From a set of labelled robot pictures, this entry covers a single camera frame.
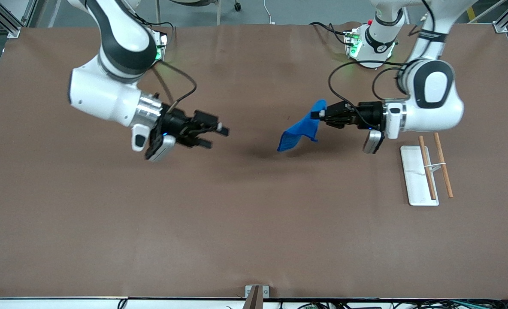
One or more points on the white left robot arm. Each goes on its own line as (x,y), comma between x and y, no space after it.
(434,107)

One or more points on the white rack with wooden bars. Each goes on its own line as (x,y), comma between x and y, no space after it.
(417,180)

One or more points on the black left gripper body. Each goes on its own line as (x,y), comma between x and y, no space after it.
(369,113)

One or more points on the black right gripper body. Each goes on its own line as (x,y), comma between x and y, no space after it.
(176,119)

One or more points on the brown table cover sheet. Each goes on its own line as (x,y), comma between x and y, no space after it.
(254,223)

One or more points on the black caster wheel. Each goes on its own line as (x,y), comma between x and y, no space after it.
(237,6)

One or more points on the blue microfibre towel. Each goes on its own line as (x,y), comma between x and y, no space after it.
(299,128)

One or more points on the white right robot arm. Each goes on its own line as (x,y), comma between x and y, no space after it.
(108,94)

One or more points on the grey metal bracket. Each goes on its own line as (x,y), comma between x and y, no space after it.
(265,292)

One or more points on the brown post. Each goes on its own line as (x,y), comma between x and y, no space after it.
(253,300)

